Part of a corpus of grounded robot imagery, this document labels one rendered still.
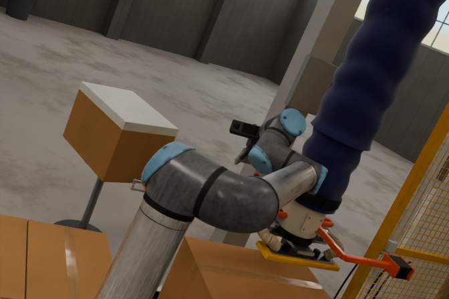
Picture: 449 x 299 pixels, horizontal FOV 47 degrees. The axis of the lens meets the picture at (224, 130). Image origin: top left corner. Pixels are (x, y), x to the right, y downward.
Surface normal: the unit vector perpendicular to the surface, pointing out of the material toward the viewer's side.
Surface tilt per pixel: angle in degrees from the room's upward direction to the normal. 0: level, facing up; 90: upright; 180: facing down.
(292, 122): 48
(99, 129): 90
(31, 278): 0
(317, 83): 90
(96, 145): 90
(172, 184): 85
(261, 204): 59
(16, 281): 0
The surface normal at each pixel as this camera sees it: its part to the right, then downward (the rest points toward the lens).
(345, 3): 0.31, 0.38
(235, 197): 0.30, -0.21
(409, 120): -0.69, -0.10
